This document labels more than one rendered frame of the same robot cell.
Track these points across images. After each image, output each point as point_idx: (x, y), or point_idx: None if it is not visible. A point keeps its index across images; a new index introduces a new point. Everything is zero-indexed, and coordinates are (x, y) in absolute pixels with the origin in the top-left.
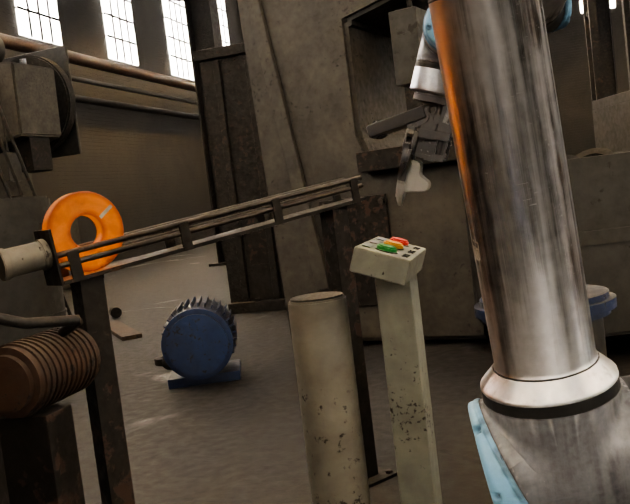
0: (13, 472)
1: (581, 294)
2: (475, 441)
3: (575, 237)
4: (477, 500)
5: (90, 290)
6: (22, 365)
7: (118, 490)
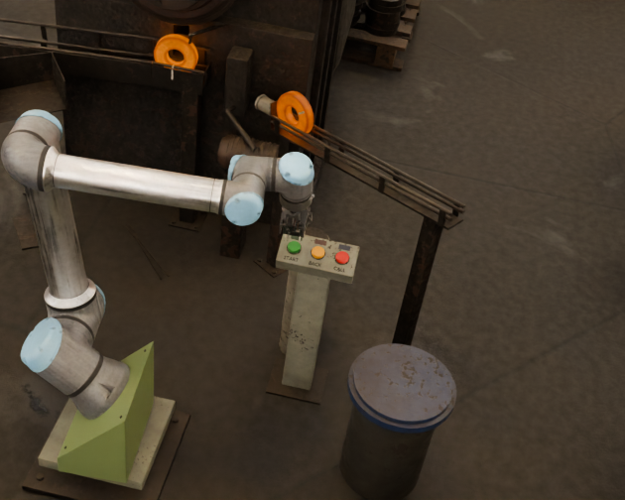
0: None
1: (48, 274)
2: (461, 433)
3: (46, 258)
4: (341, 413)
5: (283, 141)
6: (219, 149)
7: (273, 227)
